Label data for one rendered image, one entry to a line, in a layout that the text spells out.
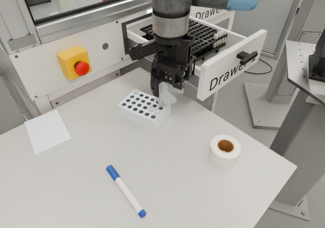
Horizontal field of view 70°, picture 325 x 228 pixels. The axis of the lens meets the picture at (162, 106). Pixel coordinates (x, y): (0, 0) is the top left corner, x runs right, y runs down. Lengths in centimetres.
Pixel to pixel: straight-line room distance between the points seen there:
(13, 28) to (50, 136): 27
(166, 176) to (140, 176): 6
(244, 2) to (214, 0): 5
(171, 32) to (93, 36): 32
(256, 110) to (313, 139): 83
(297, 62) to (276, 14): 150
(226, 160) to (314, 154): 65
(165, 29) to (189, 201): 35
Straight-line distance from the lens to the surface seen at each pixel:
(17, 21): 65
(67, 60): 67
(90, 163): 58
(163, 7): 46
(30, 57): 68
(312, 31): 170
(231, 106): 188
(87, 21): 72
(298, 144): 110
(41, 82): 72
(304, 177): 127
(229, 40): 83
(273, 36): 255
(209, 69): 57
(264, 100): 197
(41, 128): 68
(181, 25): 47
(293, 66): 98
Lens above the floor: 123
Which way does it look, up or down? 43 degrees down
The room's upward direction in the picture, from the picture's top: straight up
